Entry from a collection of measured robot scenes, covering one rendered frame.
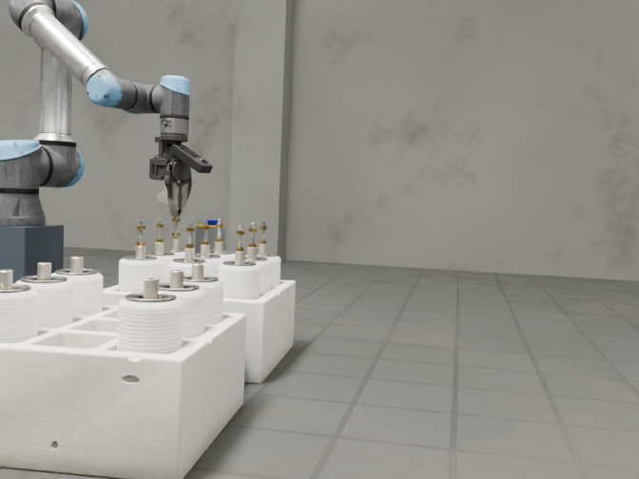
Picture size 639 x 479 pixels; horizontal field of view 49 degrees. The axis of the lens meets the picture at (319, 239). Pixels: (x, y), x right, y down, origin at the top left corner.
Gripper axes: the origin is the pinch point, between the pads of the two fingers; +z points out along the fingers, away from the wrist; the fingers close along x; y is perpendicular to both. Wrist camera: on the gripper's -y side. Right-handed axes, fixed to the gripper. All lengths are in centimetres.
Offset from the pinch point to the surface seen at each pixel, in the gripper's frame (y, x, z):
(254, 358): -38, 19, 30
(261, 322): -39.0, 18.9, 21.6
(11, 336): -30, 75, 17
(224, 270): -29.0, 18.8, 11.2
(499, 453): -94, 30, 35
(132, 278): -9.3, 26.5, 14.3
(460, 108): 1, -249, -58
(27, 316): -31, 72, 14
